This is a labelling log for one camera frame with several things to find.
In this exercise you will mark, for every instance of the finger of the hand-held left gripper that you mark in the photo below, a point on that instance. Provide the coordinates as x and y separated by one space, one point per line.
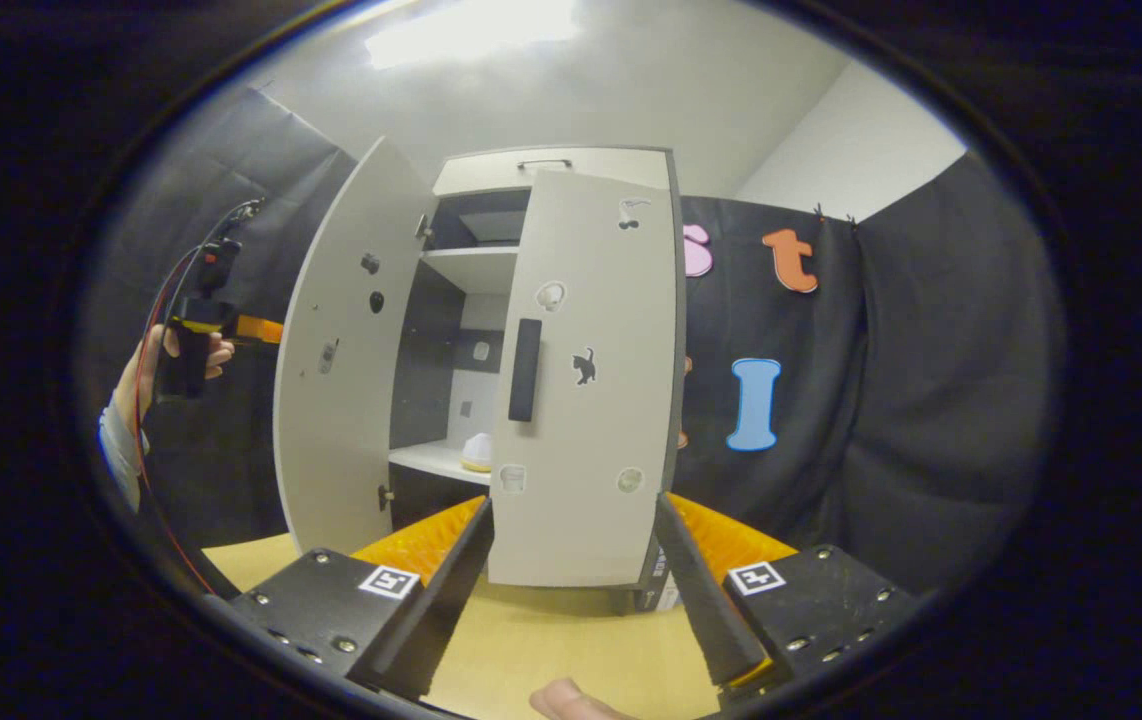
259 330

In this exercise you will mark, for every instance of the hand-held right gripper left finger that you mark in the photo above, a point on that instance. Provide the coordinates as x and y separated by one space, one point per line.
451 590

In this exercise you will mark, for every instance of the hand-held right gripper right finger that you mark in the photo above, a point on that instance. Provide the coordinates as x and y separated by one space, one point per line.
706 590

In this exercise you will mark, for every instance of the white cabinet door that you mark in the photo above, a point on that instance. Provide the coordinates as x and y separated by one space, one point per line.
341 450
591 520

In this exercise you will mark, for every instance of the white shoe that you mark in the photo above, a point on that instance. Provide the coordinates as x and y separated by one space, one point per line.
476 455

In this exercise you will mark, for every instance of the white shoe cabinet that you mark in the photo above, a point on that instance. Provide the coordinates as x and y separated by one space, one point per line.
471 265

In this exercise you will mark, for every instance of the white cabinet drawer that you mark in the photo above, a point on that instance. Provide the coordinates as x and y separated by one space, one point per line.
471 175

